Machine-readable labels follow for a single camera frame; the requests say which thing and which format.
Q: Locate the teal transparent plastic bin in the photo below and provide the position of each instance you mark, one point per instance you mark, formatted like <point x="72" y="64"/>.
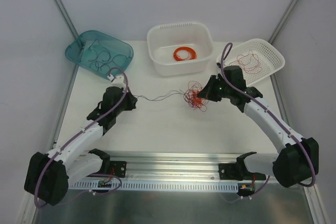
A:
<point x="100" y="53"/>

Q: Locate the white slotted cable duct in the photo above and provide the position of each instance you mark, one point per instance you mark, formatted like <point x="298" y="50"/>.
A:
<point x="141" y="185"/>

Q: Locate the right aluminium frame post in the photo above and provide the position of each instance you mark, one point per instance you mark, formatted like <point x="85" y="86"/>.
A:
<point x="289" y="81"/>

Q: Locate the ball of wires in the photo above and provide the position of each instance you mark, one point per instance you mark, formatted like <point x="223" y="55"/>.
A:
<point x="191" y="97"/>

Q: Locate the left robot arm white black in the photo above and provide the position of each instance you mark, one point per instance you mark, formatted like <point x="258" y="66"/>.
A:
<point x="49" y="175"/>

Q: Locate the white perforated plastic basket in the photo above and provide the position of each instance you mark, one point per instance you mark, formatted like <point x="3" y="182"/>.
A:
<point x="257" y="58"/>

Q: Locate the white solid plastic tub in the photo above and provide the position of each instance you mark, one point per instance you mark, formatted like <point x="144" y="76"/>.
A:
<point x="180" y="48"/>

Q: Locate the aluminium frame post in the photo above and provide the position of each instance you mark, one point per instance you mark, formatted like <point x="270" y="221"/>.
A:
<point x="35" y="75"/>
<point x="289" y="81"/>

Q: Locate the left aluminium frame post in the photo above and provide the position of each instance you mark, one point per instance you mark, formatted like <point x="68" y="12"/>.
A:
<point x="35" y="75"/>

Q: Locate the aluminium mounting rail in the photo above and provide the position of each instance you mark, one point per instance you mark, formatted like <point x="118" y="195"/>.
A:
<point x="177" y="167"/>

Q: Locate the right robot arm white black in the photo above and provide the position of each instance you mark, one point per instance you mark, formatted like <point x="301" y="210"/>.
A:
<point x="297" y="157"/>

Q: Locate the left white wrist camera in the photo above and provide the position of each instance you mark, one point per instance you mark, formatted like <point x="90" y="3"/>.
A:
<point x="117" y="81"/>

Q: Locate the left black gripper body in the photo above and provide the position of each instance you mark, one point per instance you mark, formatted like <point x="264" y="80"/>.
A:
<point x="128" y="99"/>

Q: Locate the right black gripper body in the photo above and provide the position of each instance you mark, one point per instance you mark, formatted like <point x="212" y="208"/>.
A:
<point x="211" y="92"/>

